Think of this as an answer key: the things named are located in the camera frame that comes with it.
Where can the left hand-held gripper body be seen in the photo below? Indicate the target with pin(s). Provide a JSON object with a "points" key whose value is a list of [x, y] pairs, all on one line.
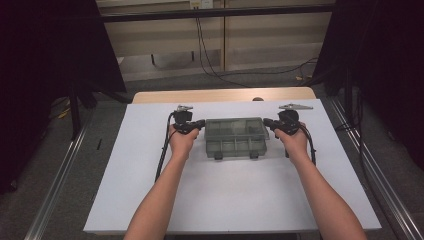
{"points": [[182, 117]]}

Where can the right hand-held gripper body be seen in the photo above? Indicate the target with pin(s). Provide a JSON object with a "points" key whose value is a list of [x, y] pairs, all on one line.
{"points": [[288, 116]]}

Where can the grey plastic compartment box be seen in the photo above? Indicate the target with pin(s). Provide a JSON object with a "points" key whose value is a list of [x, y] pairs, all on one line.
{"points": [[236, 138]]}

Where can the person's left hand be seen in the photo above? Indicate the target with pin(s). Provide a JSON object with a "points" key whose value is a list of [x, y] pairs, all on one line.
{"points": [[182, 143]]}

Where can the person's right hand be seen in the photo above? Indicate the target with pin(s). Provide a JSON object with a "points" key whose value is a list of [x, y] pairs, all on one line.
{"points": [[295, 145]]}

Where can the small brown round object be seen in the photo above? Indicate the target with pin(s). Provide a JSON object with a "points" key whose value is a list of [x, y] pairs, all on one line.
{"points": [[257, 99]]}

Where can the yellow floor item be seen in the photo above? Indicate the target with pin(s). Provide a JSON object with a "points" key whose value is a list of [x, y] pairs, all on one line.
{"points": [[64, 113], [301, 78]]}

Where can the black metal stand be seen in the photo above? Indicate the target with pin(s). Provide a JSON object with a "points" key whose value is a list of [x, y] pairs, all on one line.
{"points": [[75, 113], [348, 100]]}

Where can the white table sheet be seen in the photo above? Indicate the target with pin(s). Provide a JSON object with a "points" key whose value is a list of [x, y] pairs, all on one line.
{"points": [[233, 193]]}

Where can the small black floor item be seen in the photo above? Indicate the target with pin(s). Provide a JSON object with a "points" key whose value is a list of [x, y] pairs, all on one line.
{"points": [[99, 144]]}

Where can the black horizontal bar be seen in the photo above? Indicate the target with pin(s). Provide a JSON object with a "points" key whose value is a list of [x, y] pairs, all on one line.
{"points": [[213, 12]]}

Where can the black curtain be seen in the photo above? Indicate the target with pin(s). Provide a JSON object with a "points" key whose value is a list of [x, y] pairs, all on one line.
{"points": [[40, 66], [383, 50]]}

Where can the metal floor rail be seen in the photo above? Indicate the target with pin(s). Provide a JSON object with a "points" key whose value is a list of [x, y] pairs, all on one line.
{"points": [[56, 186], [376, 173]]}

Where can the white wall outlet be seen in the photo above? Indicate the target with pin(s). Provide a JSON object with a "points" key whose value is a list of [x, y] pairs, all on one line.
{"points": [[201, 4]]}

